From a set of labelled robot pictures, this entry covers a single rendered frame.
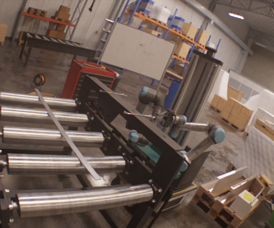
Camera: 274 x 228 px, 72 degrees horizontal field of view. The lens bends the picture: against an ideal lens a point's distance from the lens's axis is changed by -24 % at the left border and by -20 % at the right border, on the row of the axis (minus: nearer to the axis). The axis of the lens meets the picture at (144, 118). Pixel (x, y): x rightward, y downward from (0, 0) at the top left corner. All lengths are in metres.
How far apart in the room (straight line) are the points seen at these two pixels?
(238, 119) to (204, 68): 7.43
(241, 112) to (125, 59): 5.38
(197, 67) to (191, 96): 0.31
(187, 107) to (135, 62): 4.17
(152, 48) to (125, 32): 0.89
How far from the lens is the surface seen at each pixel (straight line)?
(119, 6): 12.76
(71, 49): 6.86
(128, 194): 1.23
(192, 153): 1.98
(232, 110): 9.71
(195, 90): 2.28
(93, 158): 1.38
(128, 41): 6.22
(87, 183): 2.10
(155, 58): 6.45
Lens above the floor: 1.63
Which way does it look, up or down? 18 degrees down
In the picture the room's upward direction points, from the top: 23 degrees clockwise
